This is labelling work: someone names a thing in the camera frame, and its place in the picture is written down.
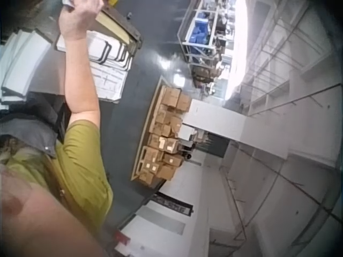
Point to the stack of white framed panels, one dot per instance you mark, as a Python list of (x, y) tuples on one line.
[(104, 49)]

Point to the pallet of cardboard boxes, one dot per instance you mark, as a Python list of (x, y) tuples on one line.
[(163, 139)]

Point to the white printed sheet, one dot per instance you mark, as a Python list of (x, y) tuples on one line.
[(110, 80)]

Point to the white rack with blue bins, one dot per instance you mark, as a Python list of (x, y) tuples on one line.
[(201, 29)]

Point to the person's right hand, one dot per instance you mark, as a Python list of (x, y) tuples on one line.
[(72, 22)]

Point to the stack of white boards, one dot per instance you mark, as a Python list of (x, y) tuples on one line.
[(20, 64)]

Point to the white cabinet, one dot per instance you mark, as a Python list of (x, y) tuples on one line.
[(163, 227)]

